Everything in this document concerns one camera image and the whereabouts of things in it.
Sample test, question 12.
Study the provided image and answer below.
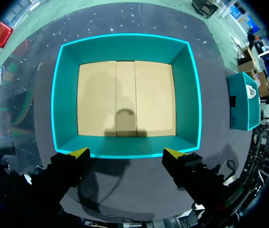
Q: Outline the white shoe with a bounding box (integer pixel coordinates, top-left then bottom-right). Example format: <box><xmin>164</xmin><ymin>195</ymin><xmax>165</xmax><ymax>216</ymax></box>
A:
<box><xmin>245</xmin><ymin>84</ymin><xmax>258</xmax><ymax>100</ymax></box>

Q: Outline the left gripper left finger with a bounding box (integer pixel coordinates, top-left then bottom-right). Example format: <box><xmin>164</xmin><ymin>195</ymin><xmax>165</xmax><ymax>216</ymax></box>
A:
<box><xmin>31</xmin><ymin>147</ymin><xmax>91</xmax><ymax>209</ymax></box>

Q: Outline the large open teal box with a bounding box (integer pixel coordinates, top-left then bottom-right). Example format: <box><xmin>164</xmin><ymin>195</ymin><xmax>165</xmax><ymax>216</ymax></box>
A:
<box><xmin>51</xmin><ymin>33</ymin><xmax>202</xmax><ymax>160</ymax></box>

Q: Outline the small teal box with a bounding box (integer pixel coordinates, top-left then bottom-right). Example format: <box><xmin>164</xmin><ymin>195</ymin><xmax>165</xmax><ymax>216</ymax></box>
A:
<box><xmin>226</xmin><ymin>71</ymin><xmax>260</xmax><ymax>131</ymax></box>

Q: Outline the person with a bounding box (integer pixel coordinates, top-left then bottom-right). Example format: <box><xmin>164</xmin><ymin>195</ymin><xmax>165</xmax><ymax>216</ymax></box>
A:
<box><xmin>247</xmin><ymin>28</ymin><xmax>257</xmax><ymax>50</ymax></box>

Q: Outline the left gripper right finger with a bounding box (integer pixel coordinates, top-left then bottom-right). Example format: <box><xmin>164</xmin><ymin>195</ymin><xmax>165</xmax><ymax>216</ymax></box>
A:
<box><xmin>162</xmin><ymin>147</ymin><xmax>230</xmax><ymax>209</ymax></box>

